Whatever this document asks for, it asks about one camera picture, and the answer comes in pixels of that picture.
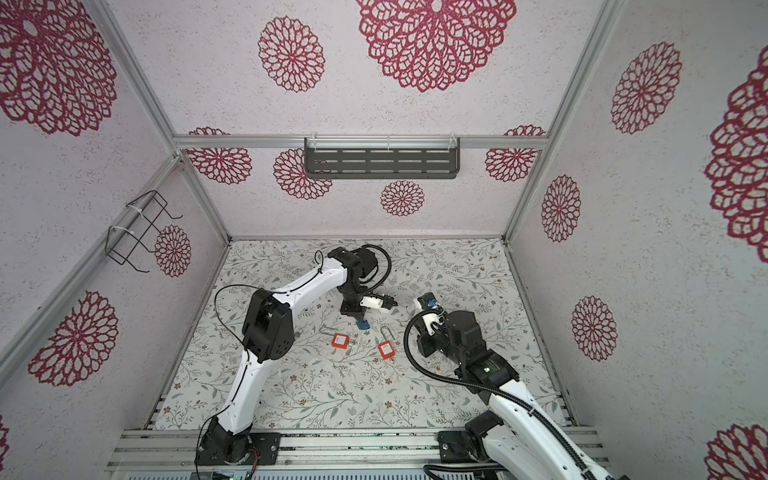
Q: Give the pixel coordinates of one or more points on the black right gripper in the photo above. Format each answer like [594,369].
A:
[425,346]

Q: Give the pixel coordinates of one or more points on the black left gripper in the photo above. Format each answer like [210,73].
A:
[357,311]

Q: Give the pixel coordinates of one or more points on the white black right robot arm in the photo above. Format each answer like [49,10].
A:
[510,396]

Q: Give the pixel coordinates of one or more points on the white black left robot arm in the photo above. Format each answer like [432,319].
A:
[268,334]

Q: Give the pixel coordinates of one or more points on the red padlock left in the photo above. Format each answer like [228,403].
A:
[337,340]

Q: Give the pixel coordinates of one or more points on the red padlock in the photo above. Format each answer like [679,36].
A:
[337,340]
[386,347]

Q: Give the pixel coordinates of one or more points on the red padlock right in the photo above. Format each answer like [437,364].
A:
[386,347]

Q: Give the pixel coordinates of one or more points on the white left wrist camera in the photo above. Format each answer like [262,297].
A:
[378,302]

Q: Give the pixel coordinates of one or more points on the dark metal wall shelf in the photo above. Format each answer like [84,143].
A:
[386,159]

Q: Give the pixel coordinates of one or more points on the black wire wall basket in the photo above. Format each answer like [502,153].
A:
[148,208]

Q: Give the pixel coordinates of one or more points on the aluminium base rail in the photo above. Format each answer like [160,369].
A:
[328,454]

